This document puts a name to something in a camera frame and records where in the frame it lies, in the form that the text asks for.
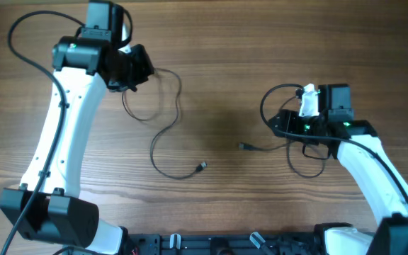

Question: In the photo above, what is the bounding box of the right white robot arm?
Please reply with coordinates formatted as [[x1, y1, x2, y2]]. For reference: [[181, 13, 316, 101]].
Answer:
[[262, 84, 408, 254]]

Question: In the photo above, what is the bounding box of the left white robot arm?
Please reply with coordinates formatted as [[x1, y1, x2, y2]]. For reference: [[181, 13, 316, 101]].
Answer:
[[0, 1, 154, 254]]

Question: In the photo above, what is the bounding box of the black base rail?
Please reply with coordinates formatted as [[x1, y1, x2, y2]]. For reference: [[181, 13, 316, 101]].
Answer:
[[130, 232, 322, 255]]

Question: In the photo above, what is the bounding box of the thick black cable bundle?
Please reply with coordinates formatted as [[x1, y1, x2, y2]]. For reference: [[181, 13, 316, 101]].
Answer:
[[121, 67, 208, 181]]

